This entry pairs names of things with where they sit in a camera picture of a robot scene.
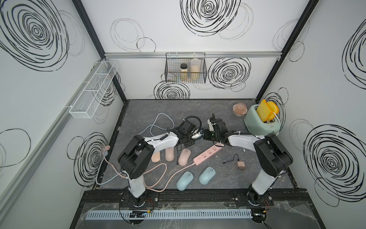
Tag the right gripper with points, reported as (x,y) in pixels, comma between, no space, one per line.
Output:
(205,135)

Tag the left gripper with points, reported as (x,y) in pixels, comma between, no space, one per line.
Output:
(191,142)

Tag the pink mouse sideways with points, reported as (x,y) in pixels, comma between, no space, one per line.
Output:
(184,156)

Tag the pink power strip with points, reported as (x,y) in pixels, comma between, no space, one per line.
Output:
(208,153)

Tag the peach mouse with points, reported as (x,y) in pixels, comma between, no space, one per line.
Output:
(156,157)

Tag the pink charger plug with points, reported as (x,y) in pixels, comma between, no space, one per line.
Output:
(241,165)

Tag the light blue mouse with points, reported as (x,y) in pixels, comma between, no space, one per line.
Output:
(207,175)
(184,181)

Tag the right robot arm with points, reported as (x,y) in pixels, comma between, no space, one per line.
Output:
(273,157)

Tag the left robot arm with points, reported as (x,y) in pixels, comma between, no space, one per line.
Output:
(136,156)

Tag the pink mouse upright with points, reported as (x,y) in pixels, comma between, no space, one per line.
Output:
(169,154)

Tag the pink glass bowl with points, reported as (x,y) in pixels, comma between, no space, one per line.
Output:
(240,109)

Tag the mint green toaster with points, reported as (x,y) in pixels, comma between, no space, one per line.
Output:
(257,127)

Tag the yellow toast slice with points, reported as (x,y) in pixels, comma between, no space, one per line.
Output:
(267,111)

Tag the brown lid spice jar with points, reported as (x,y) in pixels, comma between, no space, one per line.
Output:
(184,72)

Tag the white lid tall jar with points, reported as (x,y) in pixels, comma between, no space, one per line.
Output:
(195,69)

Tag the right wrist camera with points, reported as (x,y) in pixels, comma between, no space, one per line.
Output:
(212,123)

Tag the black wire basket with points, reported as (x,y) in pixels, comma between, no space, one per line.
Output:
(172,66)

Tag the grey cable duct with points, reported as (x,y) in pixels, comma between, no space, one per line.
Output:
(169,214)

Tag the white wire shelf basket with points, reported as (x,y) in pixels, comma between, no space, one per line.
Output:
(95,89)

